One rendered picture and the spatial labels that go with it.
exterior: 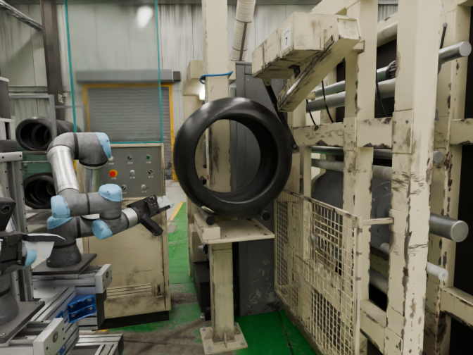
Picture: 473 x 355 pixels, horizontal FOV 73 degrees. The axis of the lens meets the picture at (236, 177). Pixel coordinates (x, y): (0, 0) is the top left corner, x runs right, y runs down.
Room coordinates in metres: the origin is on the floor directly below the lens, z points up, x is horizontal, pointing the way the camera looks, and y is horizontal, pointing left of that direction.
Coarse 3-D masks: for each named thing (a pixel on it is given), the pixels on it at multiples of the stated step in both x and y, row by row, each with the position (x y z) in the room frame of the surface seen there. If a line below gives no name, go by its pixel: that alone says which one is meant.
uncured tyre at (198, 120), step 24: (192, 120) 1.51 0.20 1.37; (216, 120) 1.50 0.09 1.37; (240, 120) 1.83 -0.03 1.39; (264, 120) 1.56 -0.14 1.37; (192, 144) 1.48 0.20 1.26; (264, 144) 1.86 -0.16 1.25; (288, 144) 1.60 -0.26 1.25; (192, 168) 1.48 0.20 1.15; (264, 168) 1.86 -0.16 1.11; (288, 168) 1.60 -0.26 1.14; (192, 192) 1.49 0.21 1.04; (216, 192) 1.79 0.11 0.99; (240, 192) 1.82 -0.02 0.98; (264, 192) 1.55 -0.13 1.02; (240, 216) 1.57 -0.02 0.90
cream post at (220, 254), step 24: (216, 0) 1.89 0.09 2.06; (216, 24) 1.89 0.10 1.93; (216, 48) 1.89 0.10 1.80; (216, 72) 1.89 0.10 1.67; (216, 96) 1.89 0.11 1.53; (216, 144) 1.89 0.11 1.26; (216, 168) 1.89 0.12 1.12; (216, 216) 1.89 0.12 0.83; (216, 264) 1.89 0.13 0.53; (216, 288) 1.88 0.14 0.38; (216, 312) 1.88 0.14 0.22; (216, 336) 1.88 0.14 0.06
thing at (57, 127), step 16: (16, 96) 4.29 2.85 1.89; (32, 96) 4.31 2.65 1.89; (48, 96) 4.34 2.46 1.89; (48, 112) 5.51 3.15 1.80; (16, 128) 4.40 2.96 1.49; (32, 128) 4.67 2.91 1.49; (48, 128) 4.42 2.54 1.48; (64, 128) 4.85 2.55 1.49; (32, 144) 4.67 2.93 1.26; (48, 144) 4.42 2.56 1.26; (32, 176) 4.40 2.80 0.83; (48, 176) 4.42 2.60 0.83; (32, 192) 4.67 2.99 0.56; (48, 192) 5.04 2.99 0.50; (32, 208) 4.43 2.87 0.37; (48, 208) 4.41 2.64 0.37; (32, 224) 4.30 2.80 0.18
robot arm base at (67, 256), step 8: (56, 248) 1.43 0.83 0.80; (64, 248) 1.44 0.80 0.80; (72, 248) 1.47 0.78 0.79; (56, 256) 1.42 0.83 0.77; (64, 256) 1.43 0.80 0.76; (72, 256) 1.45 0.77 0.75; (80, 256) 1.50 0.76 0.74; (48, 264) 1.42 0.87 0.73; (56, 264) 1.41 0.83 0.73; (64, 264) 1.42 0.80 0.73; (72, 264) 1.44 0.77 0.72
